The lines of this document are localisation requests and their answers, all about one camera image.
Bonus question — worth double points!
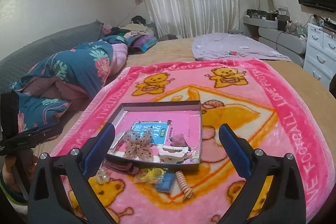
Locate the dark maroon hair clip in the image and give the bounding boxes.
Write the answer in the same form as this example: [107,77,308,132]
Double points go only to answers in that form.
[104,160,139,175]

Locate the peach spiral hair tie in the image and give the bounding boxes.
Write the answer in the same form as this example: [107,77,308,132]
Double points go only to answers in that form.
[174,170,196,201]

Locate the sheer dotted bow hair clip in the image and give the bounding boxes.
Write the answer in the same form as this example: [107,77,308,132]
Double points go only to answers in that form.
[123,127,153,161]

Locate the clear bag yellow hair ties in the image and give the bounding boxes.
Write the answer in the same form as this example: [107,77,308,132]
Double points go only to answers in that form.
[133,167,166,185]

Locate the small blue box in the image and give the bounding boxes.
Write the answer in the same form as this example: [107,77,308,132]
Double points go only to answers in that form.
[155,173,175,193]

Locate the white claw hair clip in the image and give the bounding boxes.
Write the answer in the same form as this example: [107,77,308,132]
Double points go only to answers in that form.
[157,144,189,164]

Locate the left hand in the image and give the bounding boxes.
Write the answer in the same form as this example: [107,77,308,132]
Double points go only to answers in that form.
[2,149,38,196]

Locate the blue floral quilt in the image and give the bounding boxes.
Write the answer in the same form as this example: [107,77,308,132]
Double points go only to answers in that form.
[10,35,128,132]

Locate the grey padded headboard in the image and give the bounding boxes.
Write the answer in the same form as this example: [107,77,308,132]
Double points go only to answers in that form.
[0,20,104,93]

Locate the pink cartoon bear blanket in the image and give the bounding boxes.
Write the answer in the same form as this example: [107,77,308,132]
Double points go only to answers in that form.
[52,59,335,223]

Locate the shallow cardboard box tray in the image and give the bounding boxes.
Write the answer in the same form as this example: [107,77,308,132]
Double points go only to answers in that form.
[106,101,202,171]

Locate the white drawer cabinet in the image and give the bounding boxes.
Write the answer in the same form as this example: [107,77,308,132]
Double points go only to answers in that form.
[303,23,336,90]

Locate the grey dressing table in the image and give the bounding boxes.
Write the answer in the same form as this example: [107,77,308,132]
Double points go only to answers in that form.
[243,9,307,67]

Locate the lilac bed sheet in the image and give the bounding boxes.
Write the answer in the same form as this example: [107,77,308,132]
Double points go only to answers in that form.
[191,33,290,61]

